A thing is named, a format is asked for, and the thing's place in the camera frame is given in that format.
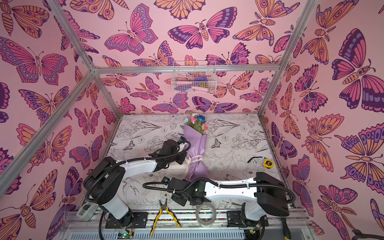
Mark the white wire basket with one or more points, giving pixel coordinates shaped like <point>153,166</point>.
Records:
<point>194,77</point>

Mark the grey white handheld device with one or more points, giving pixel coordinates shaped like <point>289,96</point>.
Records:
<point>87,211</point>

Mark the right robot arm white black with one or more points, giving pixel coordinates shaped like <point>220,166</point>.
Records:
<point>263,194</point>

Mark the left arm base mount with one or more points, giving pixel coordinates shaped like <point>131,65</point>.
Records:
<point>135,220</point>

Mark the pink orange fake rose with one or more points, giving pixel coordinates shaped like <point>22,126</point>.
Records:
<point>204,127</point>

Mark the cream ribbon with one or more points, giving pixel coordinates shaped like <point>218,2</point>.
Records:
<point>189,160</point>

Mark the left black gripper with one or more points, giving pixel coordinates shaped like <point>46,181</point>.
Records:
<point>182,155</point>

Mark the small pink fake rose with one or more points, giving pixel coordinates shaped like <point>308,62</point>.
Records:
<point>194,118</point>

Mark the black yellow screwdriver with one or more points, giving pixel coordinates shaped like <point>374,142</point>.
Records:
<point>286,230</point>

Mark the aluminium front rail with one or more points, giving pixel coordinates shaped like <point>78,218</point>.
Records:
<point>166,228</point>

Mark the blue fake rose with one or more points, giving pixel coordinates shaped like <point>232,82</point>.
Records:
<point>202,119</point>

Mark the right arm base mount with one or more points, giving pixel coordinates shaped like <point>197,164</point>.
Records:
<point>238,219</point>

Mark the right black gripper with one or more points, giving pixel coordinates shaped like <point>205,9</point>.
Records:
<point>169,186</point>

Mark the yellow tape measure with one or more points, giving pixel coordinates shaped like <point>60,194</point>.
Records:
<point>266,162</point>

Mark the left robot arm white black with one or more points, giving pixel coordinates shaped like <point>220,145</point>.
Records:
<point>103,183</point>

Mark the purple pink wrapping paper sheet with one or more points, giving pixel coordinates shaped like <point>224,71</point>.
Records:
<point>198,144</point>

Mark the clear tape roll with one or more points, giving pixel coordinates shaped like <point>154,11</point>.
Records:
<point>206,215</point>

